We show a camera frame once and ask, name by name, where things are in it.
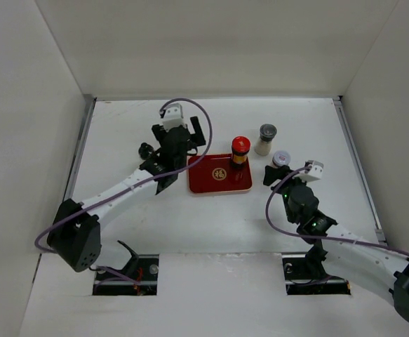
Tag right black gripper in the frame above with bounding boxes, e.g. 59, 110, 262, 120
263, 164, 313, 223

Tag silver-lid spice jar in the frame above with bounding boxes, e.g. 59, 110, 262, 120
270, 150, 291, 169

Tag tall red-cap sauce bottle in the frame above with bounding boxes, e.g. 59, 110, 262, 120
231, 136, 250, 169

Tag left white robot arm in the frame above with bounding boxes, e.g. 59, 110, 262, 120
47, 117, 206, 280

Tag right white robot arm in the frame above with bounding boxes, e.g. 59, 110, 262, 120
263, 161, 409, 323

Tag red rectangular tray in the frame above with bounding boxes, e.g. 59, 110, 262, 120
187, 154, 253, 194

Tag grey-cap white salt shaker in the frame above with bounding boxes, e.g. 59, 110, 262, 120
254, 124, 277, 156

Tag black-cap white bottle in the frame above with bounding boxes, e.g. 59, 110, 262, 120
138, 143, 161, 161

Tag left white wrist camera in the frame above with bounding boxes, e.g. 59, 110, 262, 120
159, 103, 186, 132

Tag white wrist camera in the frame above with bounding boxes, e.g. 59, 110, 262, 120
300, 160, 324, 183
159, 103, 186, 132

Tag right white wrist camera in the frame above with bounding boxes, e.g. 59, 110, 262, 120
300, 160, 324, 183

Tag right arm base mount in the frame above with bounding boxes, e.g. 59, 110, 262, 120
281, 248, 351, 296

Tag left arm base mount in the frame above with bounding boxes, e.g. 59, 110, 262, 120
89, 240, 159, 296

